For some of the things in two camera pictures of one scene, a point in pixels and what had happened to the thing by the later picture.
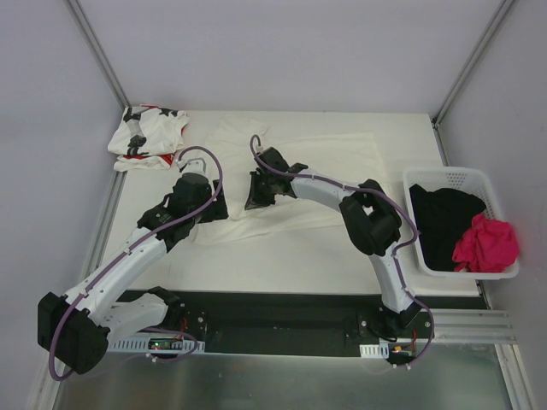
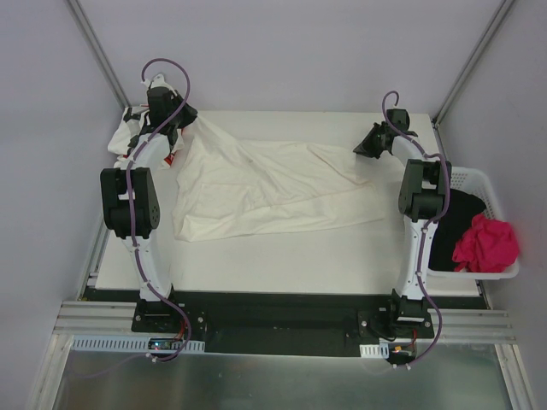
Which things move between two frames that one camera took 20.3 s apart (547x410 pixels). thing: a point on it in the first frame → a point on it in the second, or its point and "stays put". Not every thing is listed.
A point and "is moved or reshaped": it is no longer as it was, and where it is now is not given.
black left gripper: [215, 205] → [182, 114]
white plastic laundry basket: [471, 179] stays put
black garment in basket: [443, 215] stays put
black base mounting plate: [299, 323] stays put
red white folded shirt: [144, 162] stays put
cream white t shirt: [338, 160] is moved or reshaped
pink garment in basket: [491, 246] stays put
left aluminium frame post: [98, 54] stays put
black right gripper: [261, 186] → [372, 142]
